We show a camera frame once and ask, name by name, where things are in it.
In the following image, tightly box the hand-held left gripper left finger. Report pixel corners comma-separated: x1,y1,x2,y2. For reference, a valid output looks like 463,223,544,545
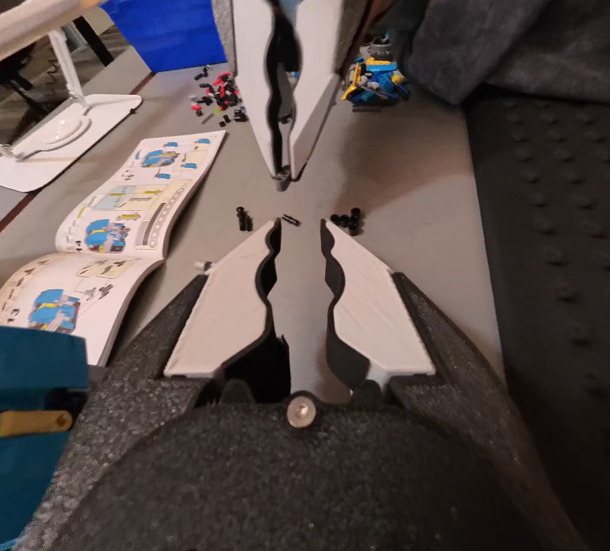
163,217,282,378

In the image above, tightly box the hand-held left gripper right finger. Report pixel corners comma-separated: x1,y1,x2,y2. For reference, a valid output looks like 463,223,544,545
319,219,437,386

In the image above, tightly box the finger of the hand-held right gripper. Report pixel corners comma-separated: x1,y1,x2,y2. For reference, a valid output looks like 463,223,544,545
287,0,348,181
231,0,287,179

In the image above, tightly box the pile of building block parts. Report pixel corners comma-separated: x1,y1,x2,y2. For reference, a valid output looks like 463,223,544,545
188,31,411,128

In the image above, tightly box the cluster of black bushes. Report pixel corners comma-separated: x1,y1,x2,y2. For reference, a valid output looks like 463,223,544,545
330,208,366,235

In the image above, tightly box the building instruction booklet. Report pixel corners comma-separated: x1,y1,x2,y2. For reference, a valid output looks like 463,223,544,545
0,131,227,367

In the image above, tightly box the person's right forearm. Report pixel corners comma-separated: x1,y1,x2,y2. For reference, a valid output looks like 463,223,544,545
391,0,610,106

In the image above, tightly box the grey desk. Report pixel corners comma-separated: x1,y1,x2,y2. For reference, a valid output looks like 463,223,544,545
0,46,506,404

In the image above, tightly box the white desk lamp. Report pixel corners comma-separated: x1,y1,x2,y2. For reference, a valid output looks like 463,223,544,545
0,0,144,193

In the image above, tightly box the blue plastic bin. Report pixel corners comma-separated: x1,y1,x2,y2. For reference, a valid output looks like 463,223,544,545
100,0,227,72

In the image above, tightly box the grey blue toy robot body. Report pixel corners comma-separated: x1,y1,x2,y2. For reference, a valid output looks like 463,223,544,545
0,326,91,547

